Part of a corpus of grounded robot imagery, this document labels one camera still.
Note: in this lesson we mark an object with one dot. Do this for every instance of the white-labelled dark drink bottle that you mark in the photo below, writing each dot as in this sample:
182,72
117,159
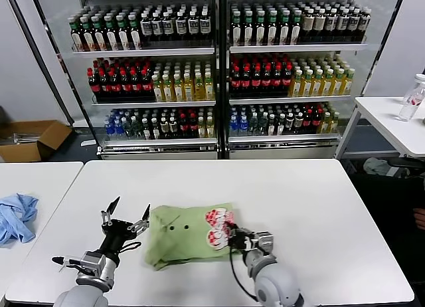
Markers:
193,27
145,29
180,27
157,28
168,28
204,26

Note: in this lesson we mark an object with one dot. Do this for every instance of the bystander hand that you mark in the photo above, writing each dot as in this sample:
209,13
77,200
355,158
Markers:
421,219

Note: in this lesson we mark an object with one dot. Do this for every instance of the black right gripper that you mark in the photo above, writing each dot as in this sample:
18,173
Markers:
244,240

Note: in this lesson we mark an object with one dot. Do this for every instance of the small beige-labelled dark bottle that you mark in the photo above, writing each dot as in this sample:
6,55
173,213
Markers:
165,129
299,124
290,124
174,129

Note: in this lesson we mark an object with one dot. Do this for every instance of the small red-capped cola bottle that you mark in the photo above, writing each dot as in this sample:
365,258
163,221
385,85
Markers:
184,129
308,124
193,129
317,124

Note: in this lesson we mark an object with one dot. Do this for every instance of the white side table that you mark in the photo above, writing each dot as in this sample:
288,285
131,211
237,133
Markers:
378,111

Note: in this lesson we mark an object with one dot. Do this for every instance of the small yellow juice bottle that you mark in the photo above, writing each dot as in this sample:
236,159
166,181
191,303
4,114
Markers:
335,124
210,130
326,125
202,130

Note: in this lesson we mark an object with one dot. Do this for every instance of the clear plastic water bottle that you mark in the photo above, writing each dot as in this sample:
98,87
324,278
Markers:
410,101

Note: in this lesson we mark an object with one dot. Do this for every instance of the open cardboard box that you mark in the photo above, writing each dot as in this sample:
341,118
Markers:
50,134

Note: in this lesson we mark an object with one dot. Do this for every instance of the small green-capped dark bottle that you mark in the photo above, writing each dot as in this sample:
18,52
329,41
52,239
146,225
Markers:
146,131
272,127
281,127
155,131

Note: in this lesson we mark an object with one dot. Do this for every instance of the silver right wrist camera block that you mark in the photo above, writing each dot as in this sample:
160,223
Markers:
265,242

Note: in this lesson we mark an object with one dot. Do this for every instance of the silver left wrist camera block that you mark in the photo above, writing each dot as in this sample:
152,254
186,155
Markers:
94,264

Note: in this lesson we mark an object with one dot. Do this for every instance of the drinks shelf unit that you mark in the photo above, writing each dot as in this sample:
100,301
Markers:
143,51
293,48

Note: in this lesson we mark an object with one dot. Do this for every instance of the black chair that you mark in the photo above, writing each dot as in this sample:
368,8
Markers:
405,166

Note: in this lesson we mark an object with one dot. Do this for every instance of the black left wrist plug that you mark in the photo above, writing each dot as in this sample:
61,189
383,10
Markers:
61,260

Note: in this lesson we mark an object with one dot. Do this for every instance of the beige-labelled dark drink bottle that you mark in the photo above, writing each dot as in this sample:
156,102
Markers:
342,23
365,21
331,23
354,22
307,23
319,23

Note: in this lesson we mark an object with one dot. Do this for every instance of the metal rods bundle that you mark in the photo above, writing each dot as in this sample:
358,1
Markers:
24,139

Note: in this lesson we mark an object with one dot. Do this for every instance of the green-tinted clear bottle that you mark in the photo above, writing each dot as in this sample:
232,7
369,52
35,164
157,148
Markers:
137,131
263,126
254,126
128,130

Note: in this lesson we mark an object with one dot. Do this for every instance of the silver wrist camera block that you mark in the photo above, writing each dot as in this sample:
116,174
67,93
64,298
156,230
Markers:
94,264
265,242

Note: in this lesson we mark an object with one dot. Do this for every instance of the blue-labelled water bottle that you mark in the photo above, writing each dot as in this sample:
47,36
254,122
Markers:
244,128
234,128
109,129
119,129

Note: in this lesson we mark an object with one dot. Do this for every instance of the light green t-shirt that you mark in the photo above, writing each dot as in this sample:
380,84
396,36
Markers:
182,244

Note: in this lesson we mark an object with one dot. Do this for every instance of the grey crumpled cloth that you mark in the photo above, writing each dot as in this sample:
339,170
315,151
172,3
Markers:
374,166

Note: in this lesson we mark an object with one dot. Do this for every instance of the green-capped dark tea bottle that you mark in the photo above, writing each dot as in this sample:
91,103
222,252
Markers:
260,31
123,38
111,38
99,38
88,38
284,31
295,31
76,38
236,31
135,37
272,31
248,31

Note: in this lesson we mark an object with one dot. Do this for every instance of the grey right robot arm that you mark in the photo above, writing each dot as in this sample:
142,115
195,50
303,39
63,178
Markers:
275,283

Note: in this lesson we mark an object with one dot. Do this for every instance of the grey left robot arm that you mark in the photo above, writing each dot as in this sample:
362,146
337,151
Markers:
79,297

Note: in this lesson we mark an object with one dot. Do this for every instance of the crumpled light blue cloth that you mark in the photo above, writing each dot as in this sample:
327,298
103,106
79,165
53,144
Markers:
17,220

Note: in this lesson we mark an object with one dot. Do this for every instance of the white floor plate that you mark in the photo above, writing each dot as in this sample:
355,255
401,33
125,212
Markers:
87,143

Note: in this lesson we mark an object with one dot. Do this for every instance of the right drinks shelf unit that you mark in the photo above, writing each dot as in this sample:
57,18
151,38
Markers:
293,48

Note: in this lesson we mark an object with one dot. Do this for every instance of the black slanted pole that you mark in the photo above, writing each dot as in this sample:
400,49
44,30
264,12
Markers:
39,56

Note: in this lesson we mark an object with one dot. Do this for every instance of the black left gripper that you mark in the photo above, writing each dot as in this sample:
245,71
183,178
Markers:
114,235

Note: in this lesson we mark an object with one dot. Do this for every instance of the left drinks shelf unit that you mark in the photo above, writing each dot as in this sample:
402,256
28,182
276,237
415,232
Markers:
143,51

